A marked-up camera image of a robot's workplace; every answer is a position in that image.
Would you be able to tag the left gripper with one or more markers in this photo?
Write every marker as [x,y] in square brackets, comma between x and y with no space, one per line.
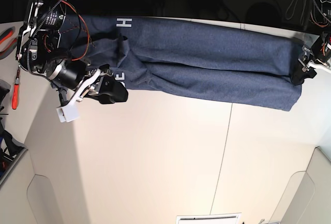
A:
[315,57]

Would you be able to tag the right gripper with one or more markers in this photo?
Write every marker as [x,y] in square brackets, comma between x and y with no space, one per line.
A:
[70,75]

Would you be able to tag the blue t-shirt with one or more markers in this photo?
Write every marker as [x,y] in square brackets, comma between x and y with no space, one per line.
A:
[189,59]

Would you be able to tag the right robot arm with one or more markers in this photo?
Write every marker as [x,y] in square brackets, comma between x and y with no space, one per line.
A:
[39,53]

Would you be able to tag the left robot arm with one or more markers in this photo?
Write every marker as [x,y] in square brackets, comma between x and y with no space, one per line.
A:
[320,16]

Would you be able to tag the dark clutter at left edge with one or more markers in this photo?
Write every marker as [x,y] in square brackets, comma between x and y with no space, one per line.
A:
[11,150]

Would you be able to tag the orange grey pliers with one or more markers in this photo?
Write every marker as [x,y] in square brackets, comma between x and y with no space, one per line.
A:
[7,36]

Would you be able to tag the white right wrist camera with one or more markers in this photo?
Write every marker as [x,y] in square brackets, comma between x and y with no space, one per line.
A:
[67,113]

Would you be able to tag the orange handled screwdriver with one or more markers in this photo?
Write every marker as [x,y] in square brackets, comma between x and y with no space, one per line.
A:
[16,87]

